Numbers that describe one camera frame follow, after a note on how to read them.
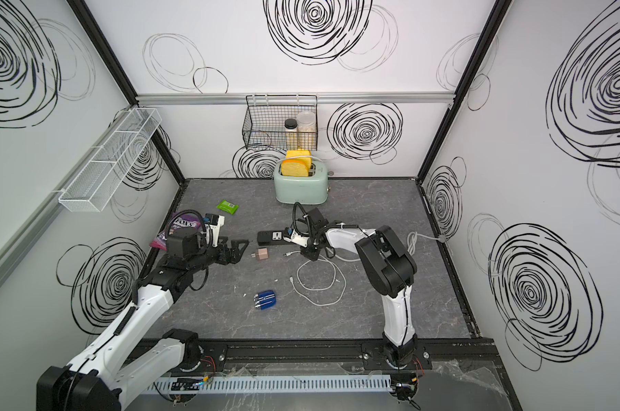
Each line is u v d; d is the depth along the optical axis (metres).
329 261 0.93
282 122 0.88
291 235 0.86
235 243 0.71
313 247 0.85
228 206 1.08
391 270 0.52
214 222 0.70
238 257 0.73
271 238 0.96
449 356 0.76
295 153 1.02
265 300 0.82
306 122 0.84
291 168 0.97
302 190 1.00
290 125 0.85
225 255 0.70
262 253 0.92
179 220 1.02
